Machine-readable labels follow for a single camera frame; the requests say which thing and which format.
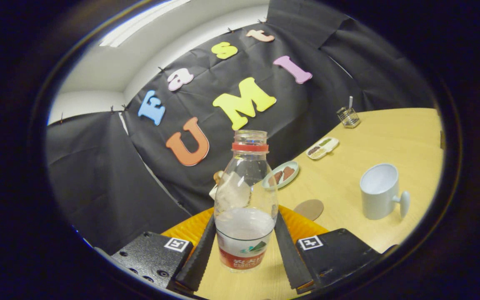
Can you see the bread slice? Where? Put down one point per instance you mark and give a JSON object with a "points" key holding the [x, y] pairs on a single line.
{"points": [[217, 176]]}

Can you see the black backdrop cloth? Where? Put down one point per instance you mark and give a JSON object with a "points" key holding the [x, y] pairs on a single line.
{"points": [[98, 179]]}

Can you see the pale green round plate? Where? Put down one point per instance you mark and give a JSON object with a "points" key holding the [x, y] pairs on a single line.
{"points": [[268, 182]]}

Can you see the wooden table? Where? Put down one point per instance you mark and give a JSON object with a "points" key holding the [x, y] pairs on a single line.
{"points": [[373, 141]]}

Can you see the long ceiling light panel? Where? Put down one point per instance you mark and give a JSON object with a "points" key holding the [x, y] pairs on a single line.
{"points": [[140, 25]]}

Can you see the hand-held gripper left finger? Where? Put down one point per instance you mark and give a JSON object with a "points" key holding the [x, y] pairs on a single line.
{"points": [[198, 258]]}

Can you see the white toaster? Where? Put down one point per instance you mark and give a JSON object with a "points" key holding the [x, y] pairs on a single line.
{"points": [[213, 192]]}

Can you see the brown meat slice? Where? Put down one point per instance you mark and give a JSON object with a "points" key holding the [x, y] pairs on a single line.
{"points": [[288, 172], [278, 178]]}

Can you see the round brown coaster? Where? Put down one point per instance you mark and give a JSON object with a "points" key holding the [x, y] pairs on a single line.
{"points": [[308, 209]]}

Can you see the white divided condiment dish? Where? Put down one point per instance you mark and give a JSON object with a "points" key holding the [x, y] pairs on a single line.
{"points": [[322, 148]]}

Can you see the clear plastic juice bottle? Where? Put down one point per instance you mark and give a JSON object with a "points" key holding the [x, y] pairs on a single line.
{"points": [[244, 237]]}

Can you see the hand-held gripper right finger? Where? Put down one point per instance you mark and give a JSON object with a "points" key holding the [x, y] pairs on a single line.
{"points": [[292, 258]]}

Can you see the metal spoon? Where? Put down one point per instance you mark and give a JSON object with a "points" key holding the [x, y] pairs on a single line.
{"points": [[351, 102]]}

